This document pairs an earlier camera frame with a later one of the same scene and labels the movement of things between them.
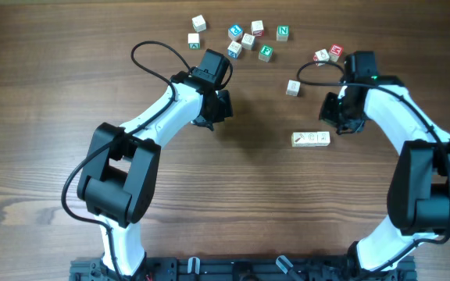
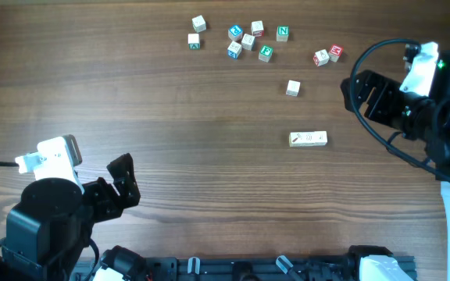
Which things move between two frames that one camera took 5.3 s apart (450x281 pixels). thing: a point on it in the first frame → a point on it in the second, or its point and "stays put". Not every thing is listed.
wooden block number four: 323,138 stays put
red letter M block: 335,52 stays put
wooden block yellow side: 311,139 stays put
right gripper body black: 344,117 → 417,112
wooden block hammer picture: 299,140 stays put
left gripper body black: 223,111 → 98,196
